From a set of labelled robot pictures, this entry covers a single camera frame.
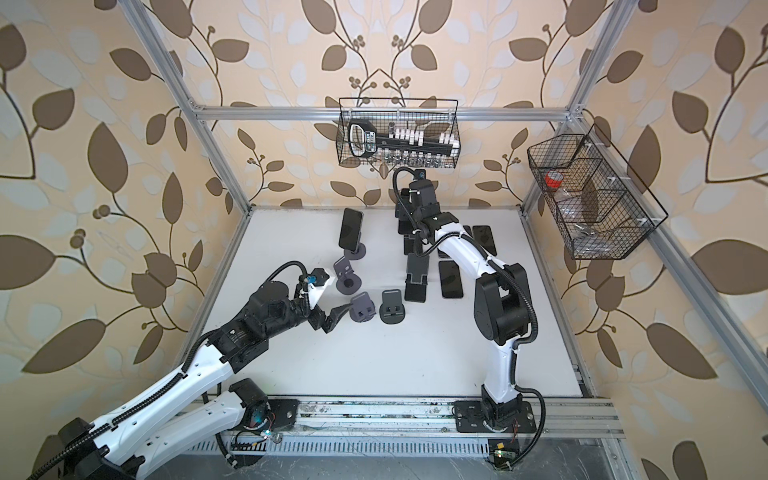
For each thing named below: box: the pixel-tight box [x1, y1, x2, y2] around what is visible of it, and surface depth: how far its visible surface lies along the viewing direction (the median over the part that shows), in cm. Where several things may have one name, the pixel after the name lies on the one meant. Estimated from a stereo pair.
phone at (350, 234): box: [338, 208, 364, 252], surface depth 103 cm
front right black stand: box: [379, 289, 405, 325], surface depth 90 cm
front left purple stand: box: [349, 291, 376, 323], surface depth 90 cm
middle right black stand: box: [404, 253, 430, 303], surface depth 94 cm
